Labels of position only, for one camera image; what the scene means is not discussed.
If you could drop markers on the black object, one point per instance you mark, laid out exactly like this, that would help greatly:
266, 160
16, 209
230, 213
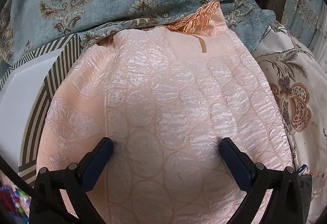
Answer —
304, 185

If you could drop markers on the red scrunchie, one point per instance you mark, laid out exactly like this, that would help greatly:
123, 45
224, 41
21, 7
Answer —
5, 201

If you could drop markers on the pale blue damask curtain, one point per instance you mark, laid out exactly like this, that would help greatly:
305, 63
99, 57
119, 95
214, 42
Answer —
304, 1

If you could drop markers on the cream floral bedsheet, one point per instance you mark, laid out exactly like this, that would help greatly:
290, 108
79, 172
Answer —
286, 73

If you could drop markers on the pink quilted blanket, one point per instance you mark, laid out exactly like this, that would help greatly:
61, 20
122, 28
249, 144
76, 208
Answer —
166, 86

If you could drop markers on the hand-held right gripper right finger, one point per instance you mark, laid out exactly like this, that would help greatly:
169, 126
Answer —
236, 162

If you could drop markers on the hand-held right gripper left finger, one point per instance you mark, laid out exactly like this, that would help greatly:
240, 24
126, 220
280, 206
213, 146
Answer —
95, 165

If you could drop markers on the striped cardboard box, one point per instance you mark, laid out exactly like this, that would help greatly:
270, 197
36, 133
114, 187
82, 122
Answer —
23, 86

